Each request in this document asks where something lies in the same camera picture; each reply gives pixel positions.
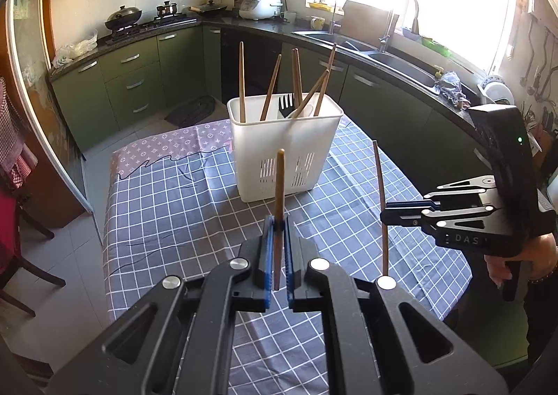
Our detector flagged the green lower kitchen cabinets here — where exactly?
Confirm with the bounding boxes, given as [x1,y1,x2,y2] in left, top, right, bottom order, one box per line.
[48,22,542,368]

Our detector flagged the steel kitchen sink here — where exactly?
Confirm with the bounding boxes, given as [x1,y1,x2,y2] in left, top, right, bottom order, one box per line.
[293,30,437,95]

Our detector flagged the person's right hand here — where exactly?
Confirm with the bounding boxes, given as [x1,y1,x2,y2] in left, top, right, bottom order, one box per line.
[484,233,557,287]

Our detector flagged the blue checkered tablecloth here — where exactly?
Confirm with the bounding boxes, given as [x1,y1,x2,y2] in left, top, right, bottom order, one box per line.
[102,118,472,394]

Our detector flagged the crumpled foil bag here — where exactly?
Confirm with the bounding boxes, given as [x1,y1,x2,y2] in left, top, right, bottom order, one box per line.
[434,71,471,111]

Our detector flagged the white plastic utensil holder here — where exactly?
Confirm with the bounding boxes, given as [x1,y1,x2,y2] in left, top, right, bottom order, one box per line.
[227,94,343,202]

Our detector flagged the black fork in holder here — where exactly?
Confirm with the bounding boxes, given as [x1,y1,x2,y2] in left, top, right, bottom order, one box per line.
[278,94,295,118]

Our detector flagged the black floor mat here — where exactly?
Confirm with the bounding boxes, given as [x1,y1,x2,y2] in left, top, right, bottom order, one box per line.
[165,95,216,128]

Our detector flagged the chrome sink faucet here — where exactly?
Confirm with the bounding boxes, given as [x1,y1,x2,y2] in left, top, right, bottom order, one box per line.
[378,0,420,53]

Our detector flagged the wooden cutting board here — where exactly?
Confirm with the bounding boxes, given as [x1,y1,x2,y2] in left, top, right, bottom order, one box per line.
[340,0,388,48]

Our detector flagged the white rice cooker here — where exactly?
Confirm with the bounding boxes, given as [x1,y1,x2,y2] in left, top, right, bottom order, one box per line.
[238,0,283,21]

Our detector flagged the red wooden chair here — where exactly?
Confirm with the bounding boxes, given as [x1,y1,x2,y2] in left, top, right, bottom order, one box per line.
[1,179,66,318]

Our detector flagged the black frying pan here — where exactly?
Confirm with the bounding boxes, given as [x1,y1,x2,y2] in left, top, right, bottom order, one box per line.
[188,0,227,18]

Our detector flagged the glass sliding door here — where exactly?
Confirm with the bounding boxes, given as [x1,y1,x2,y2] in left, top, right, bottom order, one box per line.
[6,0,93,215]

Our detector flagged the purple apron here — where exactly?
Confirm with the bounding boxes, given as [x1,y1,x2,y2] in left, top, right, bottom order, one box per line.
[0,79,38,189]

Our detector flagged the small black pot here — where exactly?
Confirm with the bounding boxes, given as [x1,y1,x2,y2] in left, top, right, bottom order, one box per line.
[155,0,178,20]

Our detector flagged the gas stove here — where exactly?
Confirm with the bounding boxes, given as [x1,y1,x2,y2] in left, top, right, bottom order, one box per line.
[98,14,198,44]

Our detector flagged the black wok with lid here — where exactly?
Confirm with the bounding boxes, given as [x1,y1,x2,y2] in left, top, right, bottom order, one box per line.
[105,6,143,31]

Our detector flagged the white plastic bag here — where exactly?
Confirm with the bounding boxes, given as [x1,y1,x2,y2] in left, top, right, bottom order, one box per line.
[52,29,98,68]

